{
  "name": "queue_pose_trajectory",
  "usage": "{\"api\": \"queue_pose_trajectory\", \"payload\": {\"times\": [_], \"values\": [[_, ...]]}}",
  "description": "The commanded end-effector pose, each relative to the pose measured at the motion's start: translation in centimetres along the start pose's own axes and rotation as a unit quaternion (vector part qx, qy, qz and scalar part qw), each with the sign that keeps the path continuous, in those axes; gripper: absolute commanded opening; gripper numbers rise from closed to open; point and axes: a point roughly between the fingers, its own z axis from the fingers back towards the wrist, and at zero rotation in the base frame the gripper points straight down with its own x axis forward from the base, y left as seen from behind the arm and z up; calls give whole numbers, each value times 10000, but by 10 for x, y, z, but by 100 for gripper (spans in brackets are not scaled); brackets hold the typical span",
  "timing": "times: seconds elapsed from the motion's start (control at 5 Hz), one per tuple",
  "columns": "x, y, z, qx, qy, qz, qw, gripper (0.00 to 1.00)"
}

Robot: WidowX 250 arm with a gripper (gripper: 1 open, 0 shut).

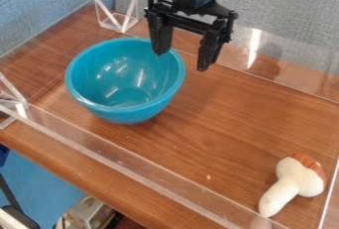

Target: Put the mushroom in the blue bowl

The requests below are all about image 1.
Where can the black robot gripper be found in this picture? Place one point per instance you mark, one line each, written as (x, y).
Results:
(207, 19)

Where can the white toy mushroom brown cap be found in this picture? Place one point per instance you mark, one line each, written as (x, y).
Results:
(300, 177)

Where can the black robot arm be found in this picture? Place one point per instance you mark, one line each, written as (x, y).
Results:
(199, 16)

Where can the blue plastic bowl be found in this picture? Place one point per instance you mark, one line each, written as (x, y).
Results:
(122, 81)

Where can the clear acrylic front barrier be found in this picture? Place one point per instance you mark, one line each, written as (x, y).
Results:
(151, 194)

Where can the white power strip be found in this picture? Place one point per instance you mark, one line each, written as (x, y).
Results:
(87, 214)

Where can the clear acrylic corner bracket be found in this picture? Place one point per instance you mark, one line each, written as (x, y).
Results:
(117, 21)

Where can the clear acrylic left bracket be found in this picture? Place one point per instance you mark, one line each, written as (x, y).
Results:
(14, 103)

